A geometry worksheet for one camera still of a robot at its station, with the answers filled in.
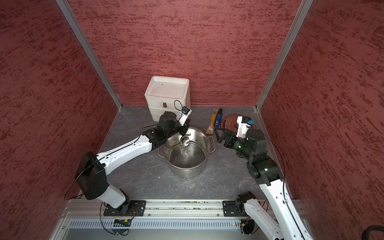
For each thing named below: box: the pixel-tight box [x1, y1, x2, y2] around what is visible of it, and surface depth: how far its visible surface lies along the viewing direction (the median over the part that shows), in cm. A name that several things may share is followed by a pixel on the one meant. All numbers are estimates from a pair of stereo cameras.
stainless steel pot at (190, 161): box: [157, 128, 216, 178], surface depth 92 cm
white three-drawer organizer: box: [144, 75, 191, 122], surface depth 100 cm
